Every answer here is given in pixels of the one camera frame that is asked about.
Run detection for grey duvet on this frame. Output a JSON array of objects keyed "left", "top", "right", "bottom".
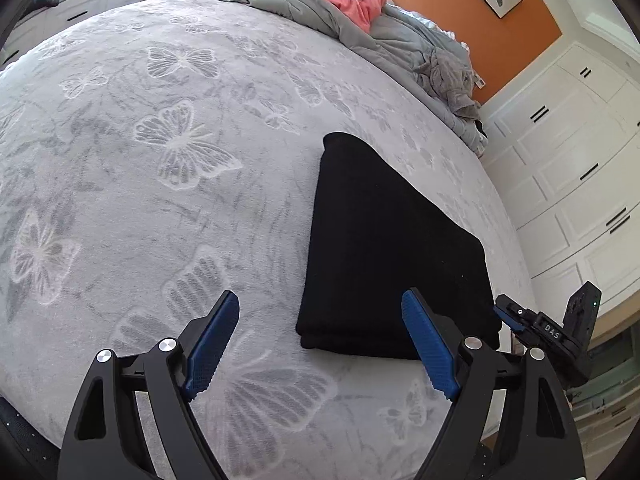
[{"left": 197, "top": 0, "right": 491, "bottom": 158}]

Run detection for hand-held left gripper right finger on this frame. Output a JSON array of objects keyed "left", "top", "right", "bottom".
[{"left": 401, "top": 287, "right": 586, "bottom": 480}]

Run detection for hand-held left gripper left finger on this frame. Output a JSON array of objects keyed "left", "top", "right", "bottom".
[{"left": 57, "top": 290, "right": 240, "bottom": 480}]

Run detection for grey butterfly print bedspread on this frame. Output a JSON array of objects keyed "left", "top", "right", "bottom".
[{"left": 0, "top": 0, "right": 533, "bottom": 480}]

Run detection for black pants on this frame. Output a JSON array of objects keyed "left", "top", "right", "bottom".
[{"left": 295, "top": 131, "right": 502, "bottom": 362}]

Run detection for white wardrobe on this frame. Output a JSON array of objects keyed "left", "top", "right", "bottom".
[{"left": 482, "top": 10, "right": 640, "bottom": 321}]

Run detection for crumpled grey garment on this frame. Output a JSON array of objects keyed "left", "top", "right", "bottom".
[{"left": 417, "top": 49, "right": 483, "bottom": 121}]

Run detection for white window seat cabinet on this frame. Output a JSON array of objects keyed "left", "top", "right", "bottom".
[{"left": 0, "top": 0, "right": 161, "bottom": 68}]

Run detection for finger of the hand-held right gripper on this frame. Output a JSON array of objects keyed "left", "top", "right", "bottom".
[{"left": 495, "top": 295, "right": 538, "bottom": 333}]

